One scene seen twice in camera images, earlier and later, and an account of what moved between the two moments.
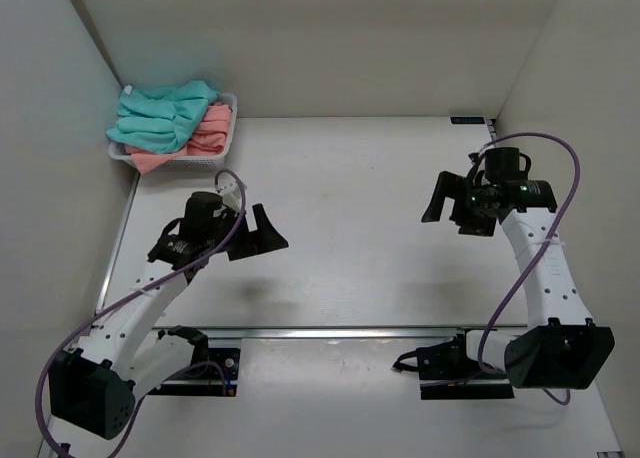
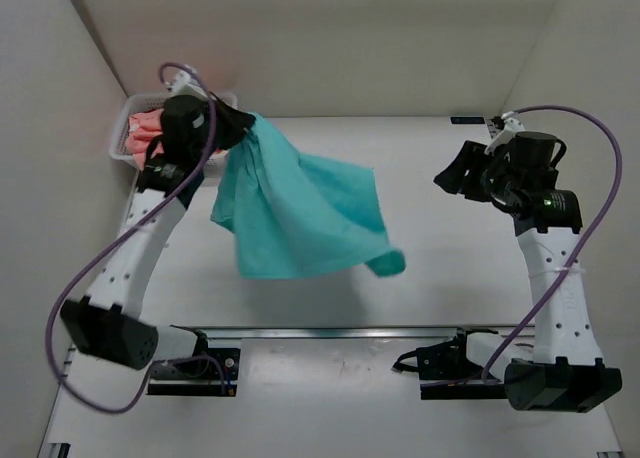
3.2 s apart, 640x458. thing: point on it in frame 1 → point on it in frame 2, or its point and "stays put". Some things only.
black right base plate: x=446 y=373 stays put
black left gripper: x=259 y=238 → x=242 y=120
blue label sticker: x=468 y=120 stays put
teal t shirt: x=162 y=118 → x=295 y=216
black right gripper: x=448 y=186 → x=458 y=178
